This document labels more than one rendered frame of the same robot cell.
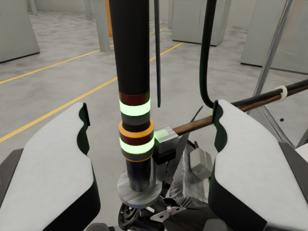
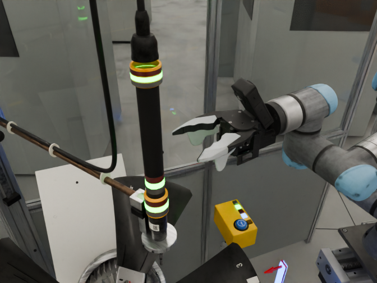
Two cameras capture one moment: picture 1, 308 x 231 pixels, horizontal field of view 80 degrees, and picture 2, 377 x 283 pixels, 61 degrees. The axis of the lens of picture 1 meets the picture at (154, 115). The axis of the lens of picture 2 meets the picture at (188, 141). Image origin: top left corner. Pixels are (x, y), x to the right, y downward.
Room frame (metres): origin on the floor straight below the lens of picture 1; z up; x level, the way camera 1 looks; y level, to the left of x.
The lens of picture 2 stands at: (0.32, 0.41, 1.98)
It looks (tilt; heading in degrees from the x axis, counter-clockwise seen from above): 35 degrees down; 243
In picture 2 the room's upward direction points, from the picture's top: straight up
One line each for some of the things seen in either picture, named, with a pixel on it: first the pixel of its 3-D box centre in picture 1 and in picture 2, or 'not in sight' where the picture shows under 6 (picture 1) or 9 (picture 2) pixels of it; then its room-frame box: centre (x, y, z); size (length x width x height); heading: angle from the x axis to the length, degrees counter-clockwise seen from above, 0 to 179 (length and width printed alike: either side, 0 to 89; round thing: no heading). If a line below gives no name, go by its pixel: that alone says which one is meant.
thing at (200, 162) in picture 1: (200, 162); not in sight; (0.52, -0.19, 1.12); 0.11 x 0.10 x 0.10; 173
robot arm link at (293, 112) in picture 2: not in sight; (279, 114); (-0.12, -0.01, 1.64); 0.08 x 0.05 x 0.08; 92
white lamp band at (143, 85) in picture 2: not in sight; (146, 78); (0.18, 0.02, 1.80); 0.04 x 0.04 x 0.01
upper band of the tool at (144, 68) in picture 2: not in sight; (146, 73); (0.18, 0.02, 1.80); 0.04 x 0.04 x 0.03
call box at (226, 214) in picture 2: not in sight; (234, 225); (-0.21, -0.23, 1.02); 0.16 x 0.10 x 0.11; 83
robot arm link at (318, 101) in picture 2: not in sight; (307, 106); (-0.20, -0.01, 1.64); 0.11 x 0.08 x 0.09; 2
